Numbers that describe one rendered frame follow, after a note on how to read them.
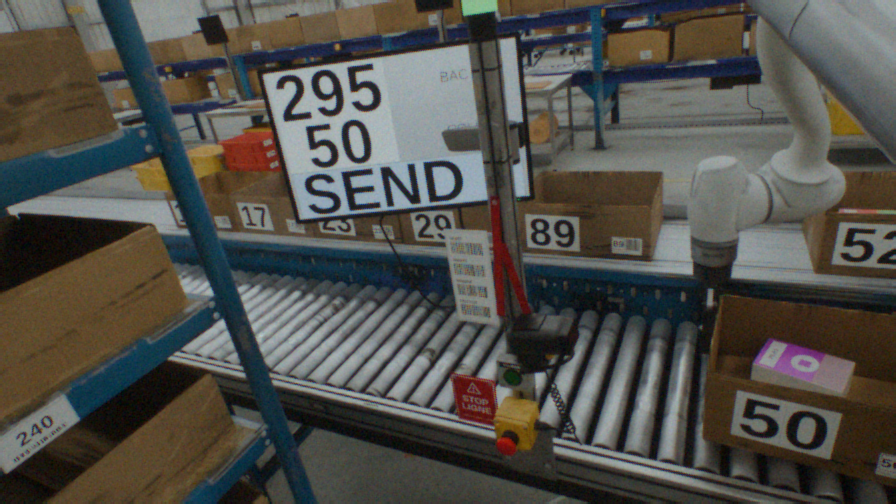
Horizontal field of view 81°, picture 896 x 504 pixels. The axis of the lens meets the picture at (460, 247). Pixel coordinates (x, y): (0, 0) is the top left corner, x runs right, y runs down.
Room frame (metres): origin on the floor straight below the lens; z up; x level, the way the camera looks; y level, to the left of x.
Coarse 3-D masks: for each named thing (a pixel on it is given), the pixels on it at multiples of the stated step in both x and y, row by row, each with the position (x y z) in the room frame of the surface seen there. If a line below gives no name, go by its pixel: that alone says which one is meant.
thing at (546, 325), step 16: (528, 320) 0.78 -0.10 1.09; (544, 320) 0.77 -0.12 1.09; (560, 320) 0.76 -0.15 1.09; (512, 336) 0.76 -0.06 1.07; (528, 336) 0.75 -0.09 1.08; (544, 336) 0.73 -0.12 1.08; (560, 336) 0.72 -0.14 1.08; (576, 336) 0.74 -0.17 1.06; (528, 352) 0.75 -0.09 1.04; (544, 352) 0.73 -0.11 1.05; (560, 352) 0.72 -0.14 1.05; (528, 368) 0.76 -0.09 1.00; (544, 368) 0.75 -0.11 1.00
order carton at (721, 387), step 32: (736, 320) 0.99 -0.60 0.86; (768, 320) 0.95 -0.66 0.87; (800, 320) 0.92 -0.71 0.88; (832, 320) 0.89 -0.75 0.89; (864, 320) 0.86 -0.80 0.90; (736, 352) 0.98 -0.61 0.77; (832, 352) 0.89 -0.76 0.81; (864, 352) 0.86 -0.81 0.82; (736, 384) 0.74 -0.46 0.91; (768, 384) 0.71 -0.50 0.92; (864, 384) 0.83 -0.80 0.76; (704, 416) 0.76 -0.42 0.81; (864, 416) 0.63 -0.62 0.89; (768, 448) 0.70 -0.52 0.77; (864, 448) 0.63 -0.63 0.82
